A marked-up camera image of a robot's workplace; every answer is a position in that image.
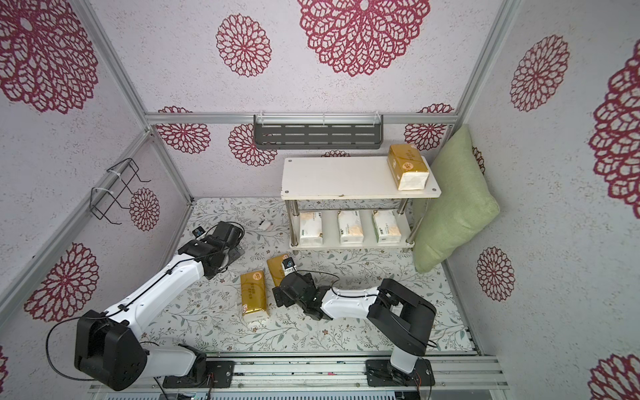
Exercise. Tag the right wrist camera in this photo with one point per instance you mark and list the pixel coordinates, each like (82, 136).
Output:
(289, 265)

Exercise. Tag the white tissue pack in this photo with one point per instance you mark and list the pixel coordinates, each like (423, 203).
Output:
(350, 227)
(310, 229)
(386, 226)

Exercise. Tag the black wire wall rack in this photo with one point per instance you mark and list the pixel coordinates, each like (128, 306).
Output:
(103, 199)

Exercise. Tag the metal base rail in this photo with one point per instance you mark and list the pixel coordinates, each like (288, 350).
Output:
(332, 377)

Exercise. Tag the green pillow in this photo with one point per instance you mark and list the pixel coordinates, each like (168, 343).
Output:
(463, 210)

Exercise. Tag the grey wall-mounted rack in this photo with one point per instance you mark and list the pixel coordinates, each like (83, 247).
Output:
(325, 134)

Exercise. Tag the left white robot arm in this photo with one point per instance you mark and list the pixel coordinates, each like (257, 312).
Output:
(109, 345)

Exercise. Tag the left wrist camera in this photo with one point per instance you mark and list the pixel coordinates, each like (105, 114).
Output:
(198, 232)

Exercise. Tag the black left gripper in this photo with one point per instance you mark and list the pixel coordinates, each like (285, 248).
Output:
(236, 252)

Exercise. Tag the white two-tier shelf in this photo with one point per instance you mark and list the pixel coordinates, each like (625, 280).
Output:
(360, 183)

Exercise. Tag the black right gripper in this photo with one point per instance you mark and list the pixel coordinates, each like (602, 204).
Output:
(287, 288)

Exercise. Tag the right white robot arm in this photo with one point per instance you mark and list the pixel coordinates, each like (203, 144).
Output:
(402, 316)

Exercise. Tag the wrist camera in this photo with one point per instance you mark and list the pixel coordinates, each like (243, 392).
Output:
(289, 265)
(198, 232)

